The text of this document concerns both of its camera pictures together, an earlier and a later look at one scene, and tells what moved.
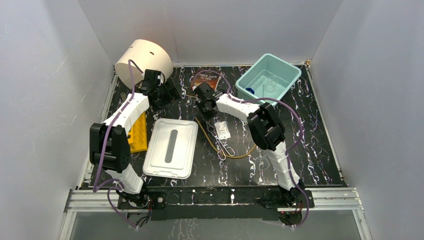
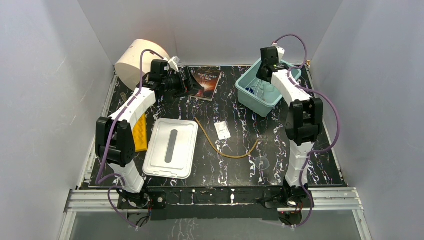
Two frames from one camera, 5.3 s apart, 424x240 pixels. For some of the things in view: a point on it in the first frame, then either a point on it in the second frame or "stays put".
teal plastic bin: x=270 y=77 stays put
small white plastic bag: x=222 y=130 stays put
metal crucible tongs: x=221 y=147 → x=260 y=91
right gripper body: x=203 y=108 → x=259 y=73
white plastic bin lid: x=171 y=149 stays put
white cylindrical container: x=147 y=54 stays put
